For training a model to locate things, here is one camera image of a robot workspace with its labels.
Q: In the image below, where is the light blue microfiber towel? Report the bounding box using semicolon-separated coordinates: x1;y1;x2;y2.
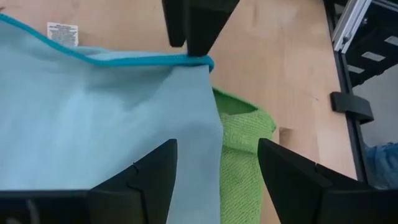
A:
0;14;224;224

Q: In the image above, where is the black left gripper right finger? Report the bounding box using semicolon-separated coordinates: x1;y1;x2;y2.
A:
257;139;371;224

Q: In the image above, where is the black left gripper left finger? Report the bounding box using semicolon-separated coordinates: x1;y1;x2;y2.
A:
88;139;178;224

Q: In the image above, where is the silver aluminium bracket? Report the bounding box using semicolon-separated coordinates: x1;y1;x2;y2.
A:
331;0;373;54

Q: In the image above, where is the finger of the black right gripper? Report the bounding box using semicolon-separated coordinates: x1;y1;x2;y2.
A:
161;0;187;47
183;0;240;57

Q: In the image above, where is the white printed care label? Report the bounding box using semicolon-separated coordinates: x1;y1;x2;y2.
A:
46;21;79;47

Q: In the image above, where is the green microfiber towel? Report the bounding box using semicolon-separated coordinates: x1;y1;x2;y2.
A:
212;88;277;224

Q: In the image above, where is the black aluminium table frame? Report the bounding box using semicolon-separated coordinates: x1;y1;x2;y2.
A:
323;0;398;187

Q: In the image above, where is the black frame clamp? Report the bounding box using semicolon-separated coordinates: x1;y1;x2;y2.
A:
330;91;375;125

